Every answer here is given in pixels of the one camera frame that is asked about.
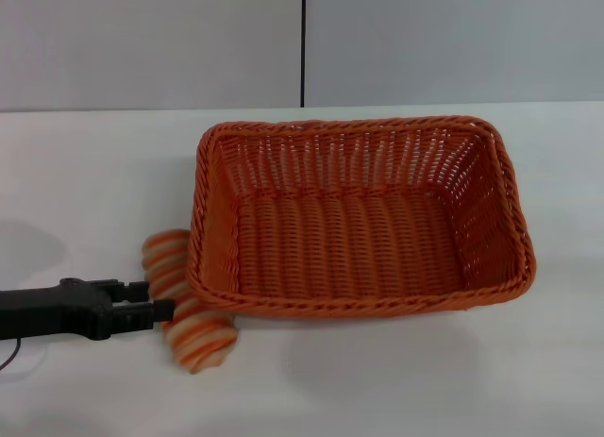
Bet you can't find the orange woven plastic basket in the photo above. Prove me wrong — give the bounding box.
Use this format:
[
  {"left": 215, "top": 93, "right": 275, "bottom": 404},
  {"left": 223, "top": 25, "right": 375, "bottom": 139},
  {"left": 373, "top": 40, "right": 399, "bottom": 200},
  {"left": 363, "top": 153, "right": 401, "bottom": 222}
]
[{"left": 185, "top": 116, "right": 537, "bottom": 321}]

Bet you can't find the orange striped bread roll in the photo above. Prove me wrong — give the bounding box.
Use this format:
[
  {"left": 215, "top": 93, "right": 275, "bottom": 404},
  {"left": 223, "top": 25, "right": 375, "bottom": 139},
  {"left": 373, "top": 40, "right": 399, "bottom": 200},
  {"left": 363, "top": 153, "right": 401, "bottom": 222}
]
[{"left": 140, "top": 227, "right": 239, "bottom": 376}]

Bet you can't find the dark left gripper cable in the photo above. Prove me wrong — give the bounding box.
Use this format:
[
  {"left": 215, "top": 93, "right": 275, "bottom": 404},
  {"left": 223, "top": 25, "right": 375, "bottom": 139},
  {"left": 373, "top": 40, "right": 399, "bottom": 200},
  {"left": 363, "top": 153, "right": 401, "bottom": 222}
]
[{"left": 0, "top": 336, "right": 23, "bottom": 371}]

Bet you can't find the black vertical wall strip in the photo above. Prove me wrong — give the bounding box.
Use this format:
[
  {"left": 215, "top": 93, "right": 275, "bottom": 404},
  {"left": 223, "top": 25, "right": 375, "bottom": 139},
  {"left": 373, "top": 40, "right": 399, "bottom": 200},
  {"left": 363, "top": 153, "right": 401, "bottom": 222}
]
[{"left": 299, "top": 0, "right": 309, "bottom": 109}]

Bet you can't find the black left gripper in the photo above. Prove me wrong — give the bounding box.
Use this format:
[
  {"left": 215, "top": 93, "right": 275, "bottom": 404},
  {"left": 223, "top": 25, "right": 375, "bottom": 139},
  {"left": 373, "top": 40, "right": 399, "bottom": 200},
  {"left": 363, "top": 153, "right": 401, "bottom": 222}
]
[{"left": 0, "top": 277, "right": 176, "bottom": 342}]

